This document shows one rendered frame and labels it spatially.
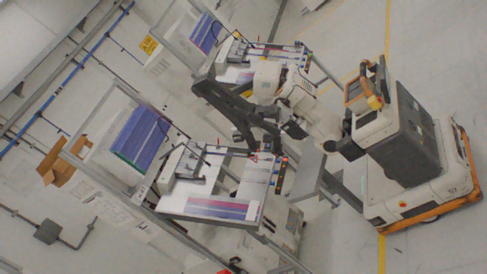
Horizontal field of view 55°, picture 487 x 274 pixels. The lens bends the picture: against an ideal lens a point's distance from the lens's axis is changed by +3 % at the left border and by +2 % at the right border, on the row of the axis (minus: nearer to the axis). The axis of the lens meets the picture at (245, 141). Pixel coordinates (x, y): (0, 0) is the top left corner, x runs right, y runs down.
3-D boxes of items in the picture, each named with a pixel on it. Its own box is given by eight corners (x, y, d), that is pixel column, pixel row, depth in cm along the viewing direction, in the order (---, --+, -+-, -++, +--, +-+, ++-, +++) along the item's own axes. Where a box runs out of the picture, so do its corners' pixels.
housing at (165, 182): (192, 148, 358) (189, 135, 349) (170, 196, 324) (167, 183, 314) (183, 148, 360) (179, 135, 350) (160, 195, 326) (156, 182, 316)
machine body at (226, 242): (309, 216, 386) (257, 173, 364) (297, 293, 337) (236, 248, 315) (256, 238, 426) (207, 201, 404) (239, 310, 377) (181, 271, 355)
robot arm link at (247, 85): (213, 98, 309) (217, 93, 318) (224, 115, 314) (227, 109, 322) (269, 69, 291) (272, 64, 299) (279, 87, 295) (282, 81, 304)
